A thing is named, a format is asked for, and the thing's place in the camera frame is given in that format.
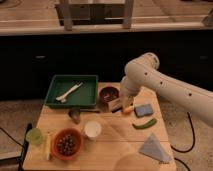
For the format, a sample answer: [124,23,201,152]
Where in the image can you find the purple bowl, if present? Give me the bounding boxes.
[99,86,119,104]

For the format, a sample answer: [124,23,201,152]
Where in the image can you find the white cup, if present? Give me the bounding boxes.
[84,121,102,140]

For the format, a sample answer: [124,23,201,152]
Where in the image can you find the green plastic cup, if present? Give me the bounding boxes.
[26,128,43,145]

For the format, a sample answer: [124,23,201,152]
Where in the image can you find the small orange fruit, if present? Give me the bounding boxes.
[122,106,134,115]

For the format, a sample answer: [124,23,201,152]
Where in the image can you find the black cable right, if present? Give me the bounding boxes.
[170,112,198,154]

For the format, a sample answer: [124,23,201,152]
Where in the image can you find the green plastic tray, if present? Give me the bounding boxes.
[45,75,98,108]

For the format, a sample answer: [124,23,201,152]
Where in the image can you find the wooden block eraser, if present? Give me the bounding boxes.
[107,98,122,113]

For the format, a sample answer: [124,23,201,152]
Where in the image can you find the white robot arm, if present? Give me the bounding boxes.
[120,53,213,127]

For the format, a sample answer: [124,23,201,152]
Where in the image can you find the blue sponge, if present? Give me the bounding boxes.
[134,104,153,118]

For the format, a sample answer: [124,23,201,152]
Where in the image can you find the white plastic fork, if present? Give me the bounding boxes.
[56,82,83,103]

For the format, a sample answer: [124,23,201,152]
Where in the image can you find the wooden stool frame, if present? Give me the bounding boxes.
[55,0,134,31]

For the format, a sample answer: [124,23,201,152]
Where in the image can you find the grey folded cloth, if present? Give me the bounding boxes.
[138,133,172,163]

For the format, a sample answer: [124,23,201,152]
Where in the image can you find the yellow banana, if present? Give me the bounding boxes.
[44,132,51,160]

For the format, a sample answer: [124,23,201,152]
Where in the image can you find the green chili pepper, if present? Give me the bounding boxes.
[132,118,157,130]

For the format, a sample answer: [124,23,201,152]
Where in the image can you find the orange bowl with beads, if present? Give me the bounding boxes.
[51,128,83,161]

